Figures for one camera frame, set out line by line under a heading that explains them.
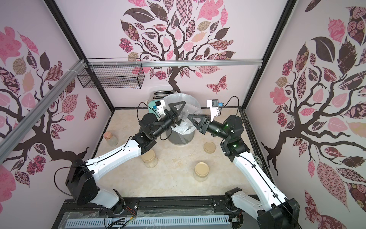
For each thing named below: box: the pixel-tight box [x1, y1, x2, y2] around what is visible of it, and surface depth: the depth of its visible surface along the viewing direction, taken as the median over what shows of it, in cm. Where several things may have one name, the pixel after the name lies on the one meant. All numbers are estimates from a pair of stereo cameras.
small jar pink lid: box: [103, 131, 119, 147], surface depth 98 cm
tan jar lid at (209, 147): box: [203, 141, 216, 154], surface depth 99 cm
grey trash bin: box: [165, 120, 197, 146], surface depth 83 cm
